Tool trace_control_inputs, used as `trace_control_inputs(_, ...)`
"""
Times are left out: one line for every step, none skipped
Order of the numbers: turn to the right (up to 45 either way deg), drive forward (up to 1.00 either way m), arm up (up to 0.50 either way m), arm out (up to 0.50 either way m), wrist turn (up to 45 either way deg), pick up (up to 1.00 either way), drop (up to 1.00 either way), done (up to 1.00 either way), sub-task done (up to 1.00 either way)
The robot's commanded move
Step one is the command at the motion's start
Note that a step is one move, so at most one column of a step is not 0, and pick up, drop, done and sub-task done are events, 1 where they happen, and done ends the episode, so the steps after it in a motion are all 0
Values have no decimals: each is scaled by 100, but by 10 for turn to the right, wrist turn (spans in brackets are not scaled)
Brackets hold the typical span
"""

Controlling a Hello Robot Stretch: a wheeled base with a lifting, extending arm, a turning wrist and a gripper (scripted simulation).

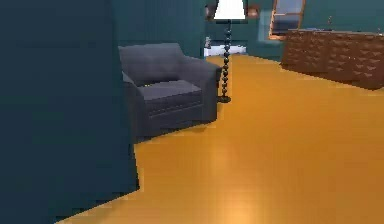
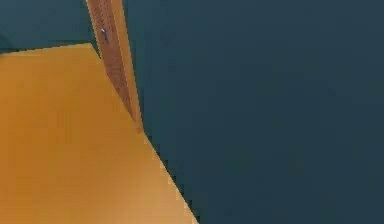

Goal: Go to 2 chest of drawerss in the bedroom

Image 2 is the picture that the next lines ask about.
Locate brown wooden room door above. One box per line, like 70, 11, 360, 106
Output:
85, 0, 145, 134

